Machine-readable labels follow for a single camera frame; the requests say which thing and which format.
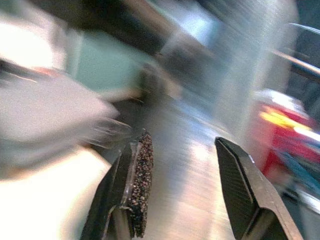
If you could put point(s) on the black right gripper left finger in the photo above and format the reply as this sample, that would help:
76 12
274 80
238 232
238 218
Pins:
120 195

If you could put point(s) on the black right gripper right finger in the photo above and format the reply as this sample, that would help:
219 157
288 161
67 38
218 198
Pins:
250 200

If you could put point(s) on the yellow cloth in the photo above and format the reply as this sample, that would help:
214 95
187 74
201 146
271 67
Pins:
280 120

